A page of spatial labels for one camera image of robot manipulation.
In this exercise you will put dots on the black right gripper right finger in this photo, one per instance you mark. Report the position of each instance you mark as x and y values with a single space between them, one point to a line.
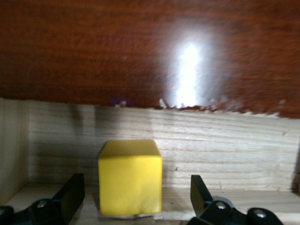
199 194

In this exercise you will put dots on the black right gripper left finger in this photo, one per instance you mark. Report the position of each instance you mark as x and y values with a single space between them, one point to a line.
73 192

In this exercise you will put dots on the light wood drawer brown front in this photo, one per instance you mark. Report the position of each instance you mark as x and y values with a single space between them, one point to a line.
211 152

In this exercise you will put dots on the yellow cube block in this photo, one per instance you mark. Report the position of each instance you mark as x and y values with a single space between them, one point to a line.
130 182

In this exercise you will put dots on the dark brown wooden board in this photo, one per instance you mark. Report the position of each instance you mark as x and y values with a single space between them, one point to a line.
70 47

